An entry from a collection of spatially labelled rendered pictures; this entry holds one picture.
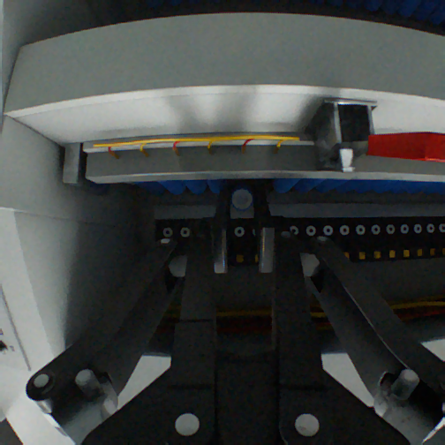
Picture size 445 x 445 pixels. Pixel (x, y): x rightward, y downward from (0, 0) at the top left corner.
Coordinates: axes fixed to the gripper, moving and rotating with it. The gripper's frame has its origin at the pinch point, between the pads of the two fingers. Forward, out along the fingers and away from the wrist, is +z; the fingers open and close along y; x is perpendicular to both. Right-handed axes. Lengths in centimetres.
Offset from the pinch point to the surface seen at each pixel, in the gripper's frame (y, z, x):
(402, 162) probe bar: 11.0, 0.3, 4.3
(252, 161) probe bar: 0.6, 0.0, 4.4
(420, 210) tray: 22.5, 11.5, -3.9
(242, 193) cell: 0.0, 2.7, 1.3
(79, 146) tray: -10.7, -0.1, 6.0
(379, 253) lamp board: 16.4, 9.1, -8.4
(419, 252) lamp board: 22.3, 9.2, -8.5
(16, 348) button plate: -15.8, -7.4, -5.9
